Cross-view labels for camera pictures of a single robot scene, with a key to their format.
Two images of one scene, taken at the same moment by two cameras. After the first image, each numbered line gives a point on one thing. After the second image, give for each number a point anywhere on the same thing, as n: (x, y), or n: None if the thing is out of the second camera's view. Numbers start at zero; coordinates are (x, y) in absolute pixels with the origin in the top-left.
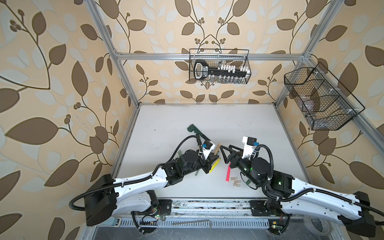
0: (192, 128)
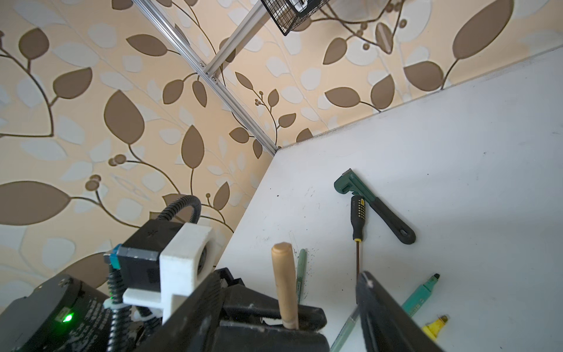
0: (349, 183)
